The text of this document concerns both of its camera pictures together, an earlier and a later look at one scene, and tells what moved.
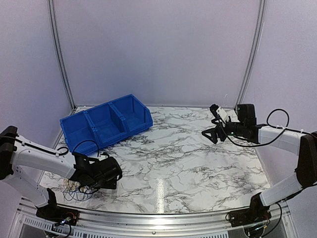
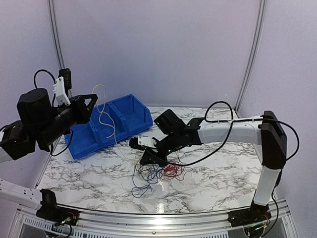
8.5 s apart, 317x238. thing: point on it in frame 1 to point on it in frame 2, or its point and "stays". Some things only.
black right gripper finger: [214, 133] to [150, 159]
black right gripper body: [237, 132] to [173, 142]
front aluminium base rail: [280, 223] stays
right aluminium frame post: [258, 39] stays
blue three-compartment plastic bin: [85, 131] stays
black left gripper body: [104, 184] to [58, 129]
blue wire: [80, 194] to [140, 177]
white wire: [74, 185] to [101, 111]
